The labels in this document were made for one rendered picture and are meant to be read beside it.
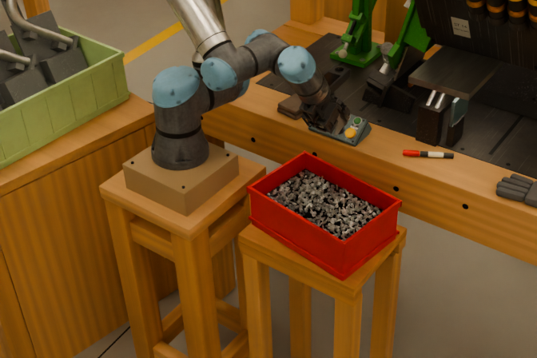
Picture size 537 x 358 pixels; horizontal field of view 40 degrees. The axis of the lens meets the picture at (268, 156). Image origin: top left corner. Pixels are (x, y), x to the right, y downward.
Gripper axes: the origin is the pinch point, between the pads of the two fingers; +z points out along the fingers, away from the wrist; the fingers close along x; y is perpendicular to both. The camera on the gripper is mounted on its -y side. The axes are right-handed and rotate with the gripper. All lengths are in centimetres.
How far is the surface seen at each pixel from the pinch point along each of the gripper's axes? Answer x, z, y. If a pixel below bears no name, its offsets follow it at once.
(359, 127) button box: 1.4, 8.3, -2.6
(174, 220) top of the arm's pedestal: -22.1, -12.3, 43.0
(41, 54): -109, 0, 13
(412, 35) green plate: 5.0, 3.5, -30.2
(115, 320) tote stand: -74, 61, 78
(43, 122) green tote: -84, -7, 34
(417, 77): 15.9, -6.3, -14.7
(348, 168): 1.0, 14.8, 7.3
